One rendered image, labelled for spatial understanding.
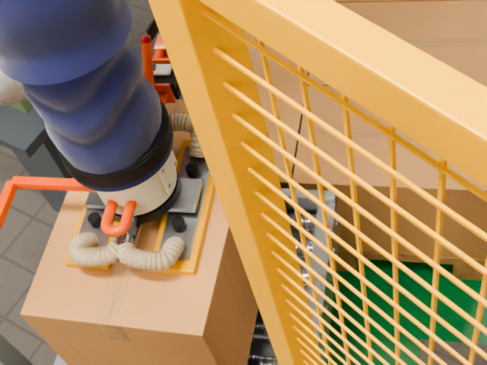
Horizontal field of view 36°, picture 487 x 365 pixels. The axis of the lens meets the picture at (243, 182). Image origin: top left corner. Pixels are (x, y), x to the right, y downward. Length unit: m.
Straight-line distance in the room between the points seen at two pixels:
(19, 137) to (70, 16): 1.29
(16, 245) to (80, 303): 1.58
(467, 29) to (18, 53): 1.79
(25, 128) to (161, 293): 1.03
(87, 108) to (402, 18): 1.63
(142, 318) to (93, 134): 0.41
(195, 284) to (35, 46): 0.61
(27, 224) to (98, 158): 1.83
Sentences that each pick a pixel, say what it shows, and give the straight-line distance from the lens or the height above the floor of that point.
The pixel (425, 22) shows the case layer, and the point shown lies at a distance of 2.72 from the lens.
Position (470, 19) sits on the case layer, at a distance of 2.73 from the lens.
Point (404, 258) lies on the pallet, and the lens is 2.62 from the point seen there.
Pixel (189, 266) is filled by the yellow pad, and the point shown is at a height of 1.10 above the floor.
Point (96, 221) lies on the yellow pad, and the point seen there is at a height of 1.12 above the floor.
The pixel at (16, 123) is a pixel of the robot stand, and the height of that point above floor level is 0.75.
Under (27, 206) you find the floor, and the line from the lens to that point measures 3.26.
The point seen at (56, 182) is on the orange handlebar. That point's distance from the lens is 1.62.
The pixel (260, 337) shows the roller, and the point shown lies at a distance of 2.07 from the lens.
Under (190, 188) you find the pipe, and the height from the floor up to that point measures 1.13.
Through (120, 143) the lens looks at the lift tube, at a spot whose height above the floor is 1.41.
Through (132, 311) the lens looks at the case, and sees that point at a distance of 1.56.
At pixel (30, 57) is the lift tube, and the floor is 1.65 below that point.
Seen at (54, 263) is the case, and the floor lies 1.08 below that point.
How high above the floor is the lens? 2.41
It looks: 53 degrees down
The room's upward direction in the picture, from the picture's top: 17 degrees counter-clockwise
